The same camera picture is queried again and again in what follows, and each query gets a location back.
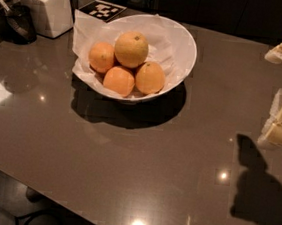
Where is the yellow-orange orange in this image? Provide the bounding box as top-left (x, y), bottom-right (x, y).
top-left (114, 31), bottom-right (149, 68)

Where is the right orange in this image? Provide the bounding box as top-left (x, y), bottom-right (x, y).
top-left (135, 61), bottom-right (166, 95)

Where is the front orange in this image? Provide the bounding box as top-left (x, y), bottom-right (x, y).
top-left (103, 66), bottom-right (135, 98)

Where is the black white marker tag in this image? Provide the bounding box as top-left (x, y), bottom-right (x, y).
top-left (79, 0), bottom-right (127, 22)

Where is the left orange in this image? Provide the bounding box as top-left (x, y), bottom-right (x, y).
top-left (88, 42), bottom-right (115, 73)

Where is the white bowl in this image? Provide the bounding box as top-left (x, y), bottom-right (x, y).
top-left (69, 6), bottom-right (202, 110)

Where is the dark pan with handle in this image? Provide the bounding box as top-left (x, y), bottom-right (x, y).
top-left (0, 0), bottom-right (37, 45)

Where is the white paper liner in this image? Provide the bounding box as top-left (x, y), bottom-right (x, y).
top-left (66, 5), bottom-right (195, 107)

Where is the white ceramic jar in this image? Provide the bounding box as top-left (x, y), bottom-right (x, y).
top-left (20, 0), bottom-right (73, 38)

